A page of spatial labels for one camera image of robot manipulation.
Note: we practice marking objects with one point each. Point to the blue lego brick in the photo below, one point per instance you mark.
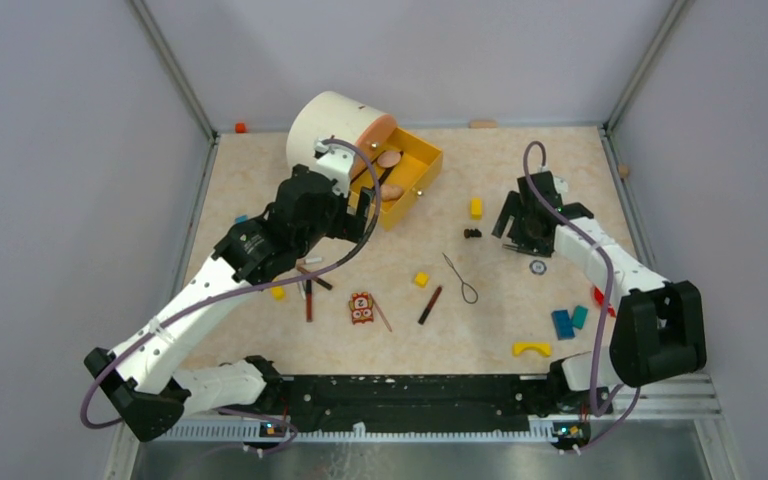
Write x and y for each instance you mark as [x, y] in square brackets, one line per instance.
[563, 326]

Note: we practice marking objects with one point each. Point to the small yellow cube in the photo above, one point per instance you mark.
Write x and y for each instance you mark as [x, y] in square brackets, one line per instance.
[421, 279]

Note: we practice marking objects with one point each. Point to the teal block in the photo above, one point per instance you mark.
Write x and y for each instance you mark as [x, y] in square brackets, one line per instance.
[579, 317]

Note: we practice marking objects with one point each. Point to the red horseshoe toy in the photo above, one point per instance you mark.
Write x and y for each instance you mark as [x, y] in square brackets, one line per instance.
[599, 299]

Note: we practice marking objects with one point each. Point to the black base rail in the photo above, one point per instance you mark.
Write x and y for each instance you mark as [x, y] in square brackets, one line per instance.
[404, 404]

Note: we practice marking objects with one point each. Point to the pink round powder puff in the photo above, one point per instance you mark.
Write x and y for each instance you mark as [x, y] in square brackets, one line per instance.
[389, 159]

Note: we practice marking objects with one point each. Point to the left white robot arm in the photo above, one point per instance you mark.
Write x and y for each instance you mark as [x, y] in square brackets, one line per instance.
[142, 377]

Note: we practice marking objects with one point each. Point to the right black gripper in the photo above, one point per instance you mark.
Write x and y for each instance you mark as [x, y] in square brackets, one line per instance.
[514, 207]

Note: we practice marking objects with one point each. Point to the black hair loop tool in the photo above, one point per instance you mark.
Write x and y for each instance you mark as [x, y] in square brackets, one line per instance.
[468, 293]

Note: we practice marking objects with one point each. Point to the cream round drawer organizer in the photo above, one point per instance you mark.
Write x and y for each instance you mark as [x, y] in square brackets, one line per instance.
[334, 134]

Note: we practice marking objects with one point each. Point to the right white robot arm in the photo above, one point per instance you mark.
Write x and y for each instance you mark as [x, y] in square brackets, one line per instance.
[649, 327]

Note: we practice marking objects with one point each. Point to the beige makeup sponge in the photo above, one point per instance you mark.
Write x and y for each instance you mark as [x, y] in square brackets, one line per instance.
[391, 192]

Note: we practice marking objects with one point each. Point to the yellow arch block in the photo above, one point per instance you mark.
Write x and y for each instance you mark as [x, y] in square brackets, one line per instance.
[540, 348]

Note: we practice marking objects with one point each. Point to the small black figurine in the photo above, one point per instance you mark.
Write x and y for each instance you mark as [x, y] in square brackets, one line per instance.
[472, 233]

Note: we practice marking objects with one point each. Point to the yellow wedge block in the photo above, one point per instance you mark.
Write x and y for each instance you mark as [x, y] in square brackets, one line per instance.
[278, 293]

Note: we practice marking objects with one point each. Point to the black makeup brush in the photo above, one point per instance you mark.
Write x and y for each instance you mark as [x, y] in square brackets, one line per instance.
[385, 175]

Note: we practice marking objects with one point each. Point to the thin black stick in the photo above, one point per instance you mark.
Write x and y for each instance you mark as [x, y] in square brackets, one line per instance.
[364, 172]

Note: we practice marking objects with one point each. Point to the yellow rectangular block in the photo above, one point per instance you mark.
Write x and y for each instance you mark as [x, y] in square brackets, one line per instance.
[476, 208]

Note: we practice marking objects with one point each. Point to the wooden peg at wall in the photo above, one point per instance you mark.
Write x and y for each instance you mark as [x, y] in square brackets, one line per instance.
[482, 124]

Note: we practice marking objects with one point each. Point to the blue poker chip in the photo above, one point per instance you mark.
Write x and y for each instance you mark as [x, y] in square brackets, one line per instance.
[538, 267]

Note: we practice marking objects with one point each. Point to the red owl number toy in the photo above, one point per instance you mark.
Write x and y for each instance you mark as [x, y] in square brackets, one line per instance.
[361, 308]

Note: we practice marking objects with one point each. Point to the dark red lip gloss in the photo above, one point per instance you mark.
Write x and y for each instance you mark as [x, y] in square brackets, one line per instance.
[430, 305]

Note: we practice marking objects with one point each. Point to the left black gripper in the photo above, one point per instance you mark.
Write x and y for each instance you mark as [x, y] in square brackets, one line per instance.
[350, 226]

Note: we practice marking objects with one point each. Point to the brown lipstick tube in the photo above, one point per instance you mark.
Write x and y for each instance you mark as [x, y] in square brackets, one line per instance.
[318, 279]

